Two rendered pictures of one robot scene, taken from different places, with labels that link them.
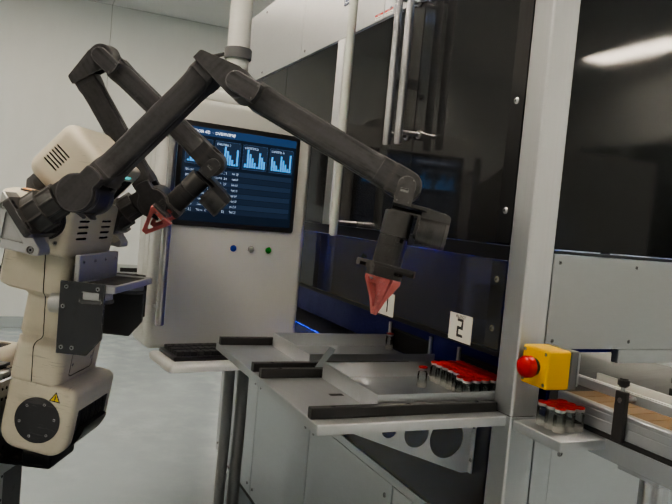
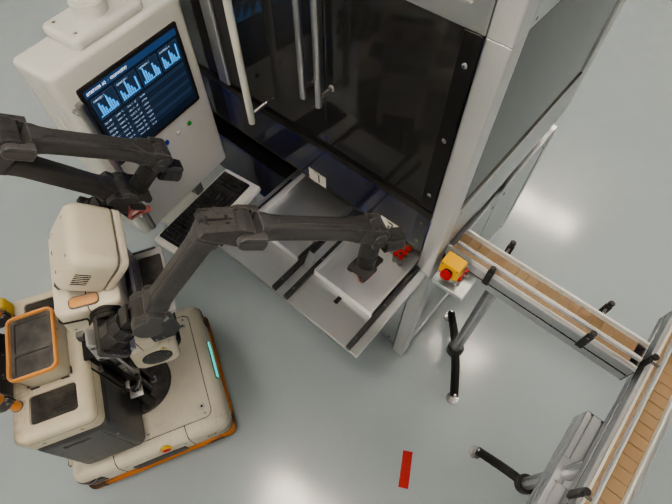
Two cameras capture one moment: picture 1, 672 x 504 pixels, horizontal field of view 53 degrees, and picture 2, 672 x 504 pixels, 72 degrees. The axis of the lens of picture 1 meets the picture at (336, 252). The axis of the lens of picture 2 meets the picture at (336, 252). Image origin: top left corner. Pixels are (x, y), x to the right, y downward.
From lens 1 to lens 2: 1.36 m
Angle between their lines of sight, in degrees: 59
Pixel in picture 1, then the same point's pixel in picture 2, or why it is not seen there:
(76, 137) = (88, 264)
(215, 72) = (223, 240)
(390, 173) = (369, 237)
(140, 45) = not seen: outside the picture
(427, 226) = (392, 247)
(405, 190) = (380, 242)
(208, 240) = not seen: hidden behind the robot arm
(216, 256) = not seen: hidden behind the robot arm
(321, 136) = (317, 236)
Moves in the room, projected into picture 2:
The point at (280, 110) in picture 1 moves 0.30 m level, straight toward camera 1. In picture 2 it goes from (282, 235) to (348, 338)
